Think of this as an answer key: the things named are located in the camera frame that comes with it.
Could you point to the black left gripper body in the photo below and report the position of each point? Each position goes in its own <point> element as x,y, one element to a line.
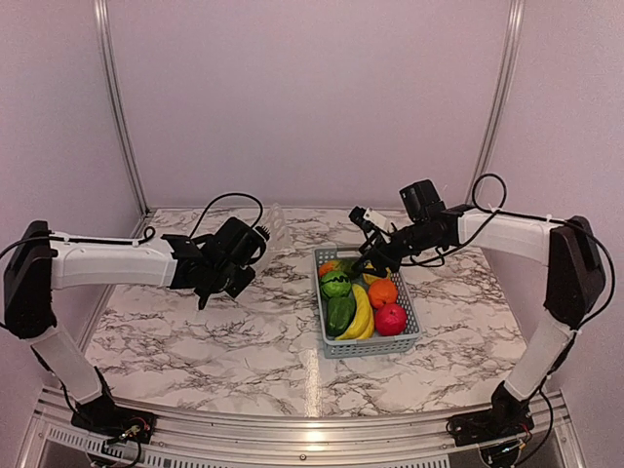
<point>225,283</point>

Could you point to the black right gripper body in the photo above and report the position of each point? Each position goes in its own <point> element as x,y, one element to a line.
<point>421,243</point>

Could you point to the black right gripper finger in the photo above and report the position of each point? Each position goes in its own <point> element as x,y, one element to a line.
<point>375,242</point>
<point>366,266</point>

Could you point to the green toy watermelon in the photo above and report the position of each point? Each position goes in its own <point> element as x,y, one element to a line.
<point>335,284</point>

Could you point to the clear zip top bag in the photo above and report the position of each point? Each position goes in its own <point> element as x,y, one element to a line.
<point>280,240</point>

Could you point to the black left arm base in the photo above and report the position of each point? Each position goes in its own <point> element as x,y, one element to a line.
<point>119,424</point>

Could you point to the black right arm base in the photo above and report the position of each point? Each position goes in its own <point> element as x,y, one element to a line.
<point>506,417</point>

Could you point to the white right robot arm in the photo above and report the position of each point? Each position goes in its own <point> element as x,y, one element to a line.
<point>579,268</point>

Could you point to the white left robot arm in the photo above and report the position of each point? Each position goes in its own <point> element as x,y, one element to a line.
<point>43,262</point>

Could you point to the orange toy orange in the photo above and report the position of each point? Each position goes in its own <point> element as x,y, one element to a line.
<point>382,292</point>

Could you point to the green orange toy mango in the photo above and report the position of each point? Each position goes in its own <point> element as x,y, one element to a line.
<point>344,265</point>

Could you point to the green toy bell pepper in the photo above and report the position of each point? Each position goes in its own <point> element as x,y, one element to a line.
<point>340,313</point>

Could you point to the red toy apple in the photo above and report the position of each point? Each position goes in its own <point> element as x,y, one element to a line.
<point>391,319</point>

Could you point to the yellow toy banana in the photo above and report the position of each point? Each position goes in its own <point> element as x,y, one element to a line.
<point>362,317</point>

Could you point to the grey plastic basket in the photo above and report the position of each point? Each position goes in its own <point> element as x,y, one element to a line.
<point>376,345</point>

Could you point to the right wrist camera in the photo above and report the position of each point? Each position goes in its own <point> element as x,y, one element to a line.
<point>370,220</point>

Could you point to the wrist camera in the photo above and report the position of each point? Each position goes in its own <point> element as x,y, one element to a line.
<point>263,231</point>
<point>370,220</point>

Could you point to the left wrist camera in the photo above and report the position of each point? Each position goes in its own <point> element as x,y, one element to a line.
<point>263,231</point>

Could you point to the aluminium front rail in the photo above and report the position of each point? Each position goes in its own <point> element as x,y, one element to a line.
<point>192,438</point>

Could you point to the right aluminium frame post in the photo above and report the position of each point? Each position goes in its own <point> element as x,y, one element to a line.
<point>504,80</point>

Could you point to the aluminium frame post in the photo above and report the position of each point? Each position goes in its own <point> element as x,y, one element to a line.
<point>504,80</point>
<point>114,92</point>

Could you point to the left aluminium frame post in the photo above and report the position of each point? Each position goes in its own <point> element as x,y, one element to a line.
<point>114,92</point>

